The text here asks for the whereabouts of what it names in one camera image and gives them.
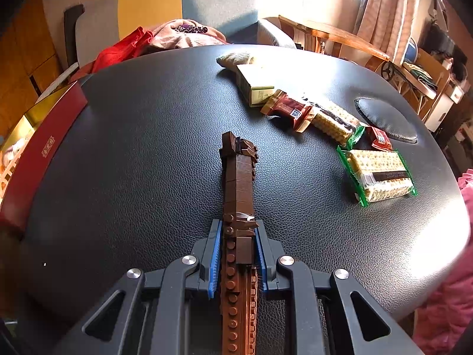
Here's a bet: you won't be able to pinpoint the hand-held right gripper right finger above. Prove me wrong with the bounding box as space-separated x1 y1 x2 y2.
253 219 425 355

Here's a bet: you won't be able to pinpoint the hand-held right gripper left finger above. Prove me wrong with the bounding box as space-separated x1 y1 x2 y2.
63 219 224 355

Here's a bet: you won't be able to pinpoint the brown brick toy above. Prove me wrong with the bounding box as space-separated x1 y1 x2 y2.
219 131 259 355

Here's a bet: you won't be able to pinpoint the green-edged cracker packet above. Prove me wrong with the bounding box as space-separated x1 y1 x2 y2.
308 100 366 148
336 147 418 208

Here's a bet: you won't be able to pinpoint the brown wafer packet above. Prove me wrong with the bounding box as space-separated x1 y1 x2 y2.
260 89 315 133

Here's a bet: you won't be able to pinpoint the small red-brown snack packet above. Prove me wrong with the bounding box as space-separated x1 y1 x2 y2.
364 126 393 151

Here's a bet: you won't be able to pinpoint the beige carton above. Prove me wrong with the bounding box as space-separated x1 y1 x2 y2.
236 64 276 108

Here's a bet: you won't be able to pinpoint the beige cloth pouch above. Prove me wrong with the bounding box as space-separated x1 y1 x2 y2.
216 52 255 70

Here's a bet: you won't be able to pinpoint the red box with gold lining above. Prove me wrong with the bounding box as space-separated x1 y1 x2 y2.
0 80 89 230

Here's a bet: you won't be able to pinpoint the pink quilt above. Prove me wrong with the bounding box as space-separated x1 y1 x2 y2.
412 168 473 355

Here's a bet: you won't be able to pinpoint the black handwheel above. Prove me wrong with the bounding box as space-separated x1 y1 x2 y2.
380 61 397 82

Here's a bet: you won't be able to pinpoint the red cloth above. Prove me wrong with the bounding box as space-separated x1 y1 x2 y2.
92 27 154 72

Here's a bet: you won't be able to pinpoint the dark purple beads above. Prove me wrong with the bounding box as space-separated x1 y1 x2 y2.
174 24 208 34

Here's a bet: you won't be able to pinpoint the wooden table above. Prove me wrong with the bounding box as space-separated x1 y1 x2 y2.
278 15 390 62

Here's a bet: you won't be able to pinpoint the grey yellow blue armchair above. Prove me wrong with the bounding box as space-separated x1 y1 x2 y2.
64 0 296 78

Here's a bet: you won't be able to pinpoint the wooden cabinet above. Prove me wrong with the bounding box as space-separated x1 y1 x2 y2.
0 0 63 137

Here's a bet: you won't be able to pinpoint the pink checked curtain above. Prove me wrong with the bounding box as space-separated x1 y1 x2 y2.
355 0 422 65

